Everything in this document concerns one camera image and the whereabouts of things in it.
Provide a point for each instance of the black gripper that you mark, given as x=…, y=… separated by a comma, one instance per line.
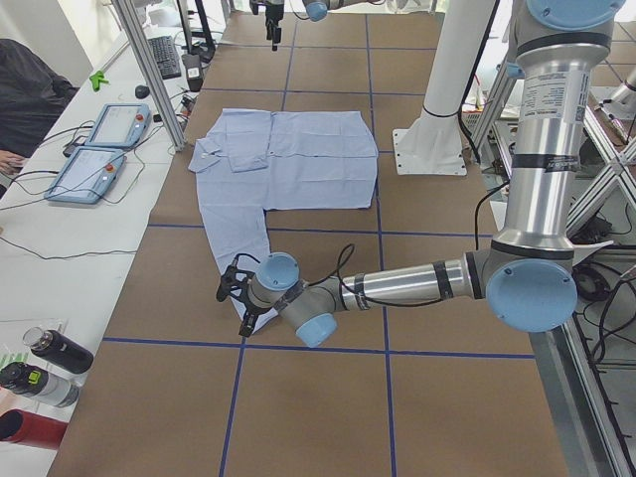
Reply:
x=253, y=311
x=270, y=15

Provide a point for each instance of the light blue striped shirt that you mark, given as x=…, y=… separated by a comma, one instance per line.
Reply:
x=254, y=161

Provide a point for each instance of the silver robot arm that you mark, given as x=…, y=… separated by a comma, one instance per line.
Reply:
x=525, y=274
x=315, y=10

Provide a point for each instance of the person in black clothes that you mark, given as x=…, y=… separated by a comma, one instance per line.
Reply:
x=33, y=97

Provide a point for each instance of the black keyboard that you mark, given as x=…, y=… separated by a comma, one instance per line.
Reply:
x=166, y=57

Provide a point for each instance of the black computer mouse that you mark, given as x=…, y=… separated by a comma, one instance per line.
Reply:
x=141, y=91

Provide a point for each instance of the blue teach pendant far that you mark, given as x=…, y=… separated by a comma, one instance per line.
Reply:
x=119, y=125

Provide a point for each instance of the blue teach pendant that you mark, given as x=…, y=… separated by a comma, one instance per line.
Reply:
x=87, y=176
x=119, y=125

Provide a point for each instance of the green plastic clip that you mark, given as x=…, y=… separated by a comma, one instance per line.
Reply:
x=97, y=80

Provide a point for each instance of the black water bottle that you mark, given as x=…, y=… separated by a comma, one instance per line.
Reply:
x=59, y=350

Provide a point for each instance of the blue teach pendant near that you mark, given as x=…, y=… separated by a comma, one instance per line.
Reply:
x=87, y=176

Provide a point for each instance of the grey bottle green cap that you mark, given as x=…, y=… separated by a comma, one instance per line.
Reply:
x=33, y=382

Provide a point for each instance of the red bottle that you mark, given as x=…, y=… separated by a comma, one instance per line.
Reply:
x=30, y=429

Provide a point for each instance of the grey aluminium frame post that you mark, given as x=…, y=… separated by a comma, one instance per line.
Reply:
x=127, y=15

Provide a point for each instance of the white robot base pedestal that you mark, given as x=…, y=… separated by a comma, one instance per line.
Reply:
x=432, y=145

